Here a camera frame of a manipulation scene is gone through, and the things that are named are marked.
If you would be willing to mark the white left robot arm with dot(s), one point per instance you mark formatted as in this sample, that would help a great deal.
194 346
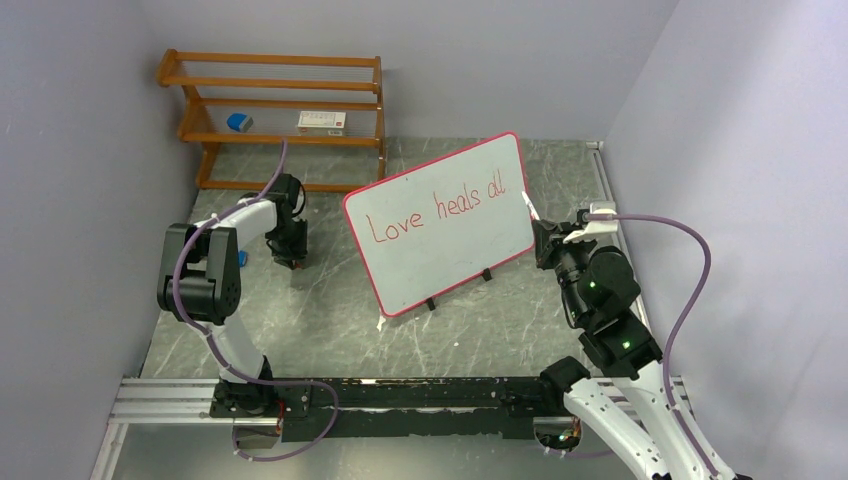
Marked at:
199 282

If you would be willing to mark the aluminium frame rail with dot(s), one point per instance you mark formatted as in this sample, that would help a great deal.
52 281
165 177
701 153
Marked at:
185 402

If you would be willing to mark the white red card box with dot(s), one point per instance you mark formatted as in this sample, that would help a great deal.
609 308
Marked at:
326 120

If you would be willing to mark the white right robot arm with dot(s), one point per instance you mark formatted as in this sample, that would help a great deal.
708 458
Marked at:
598 288

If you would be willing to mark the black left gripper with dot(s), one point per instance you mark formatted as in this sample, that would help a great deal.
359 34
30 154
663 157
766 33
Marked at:
296 252

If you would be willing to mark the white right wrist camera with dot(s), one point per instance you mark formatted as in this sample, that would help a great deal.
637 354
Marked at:
595 222

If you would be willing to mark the wooden shelf rack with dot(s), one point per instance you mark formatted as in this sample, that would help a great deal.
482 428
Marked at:
273 89

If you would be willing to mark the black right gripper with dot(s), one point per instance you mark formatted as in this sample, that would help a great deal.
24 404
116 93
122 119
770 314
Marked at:
546 231

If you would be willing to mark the red capped whiteboard marker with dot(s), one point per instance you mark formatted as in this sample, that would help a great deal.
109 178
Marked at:
530 206

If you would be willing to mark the blue whiteboard eraser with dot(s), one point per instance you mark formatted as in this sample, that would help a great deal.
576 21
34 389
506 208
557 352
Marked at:
239 122

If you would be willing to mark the pink framed whiteboard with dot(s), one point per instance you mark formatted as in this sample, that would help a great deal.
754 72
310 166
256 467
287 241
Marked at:
429 229

